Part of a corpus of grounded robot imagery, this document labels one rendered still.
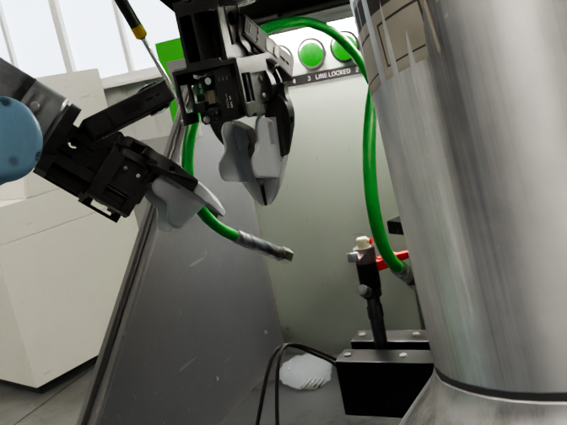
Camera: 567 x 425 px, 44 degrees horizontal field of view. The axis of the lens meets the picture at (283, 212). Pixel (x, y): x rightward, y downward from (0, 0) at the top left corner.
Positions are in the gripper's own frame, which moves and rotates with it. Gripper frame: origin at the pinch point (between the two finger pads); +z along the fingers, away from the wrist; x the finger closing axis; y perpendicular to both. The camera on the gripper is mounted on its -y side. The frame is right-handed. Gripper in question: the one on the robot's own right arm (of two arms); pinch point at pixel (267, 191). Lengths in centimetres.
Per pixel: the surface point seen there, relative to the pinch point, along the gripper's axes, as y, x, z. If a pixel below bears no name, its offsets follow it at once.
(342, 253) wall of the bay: -48, -14, 22
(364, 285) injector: -16.9, 1.9, 17.1
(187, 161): -4.9, -12.4, -3.6
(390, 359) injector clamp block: -15.4, 4.1, 26.8
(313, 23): -27.5, -2.9, -16.9
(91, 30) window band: -401, -349, -68
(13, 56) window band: -395, -434, -64
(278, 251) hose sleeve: -14.3, -8.1, 11.0
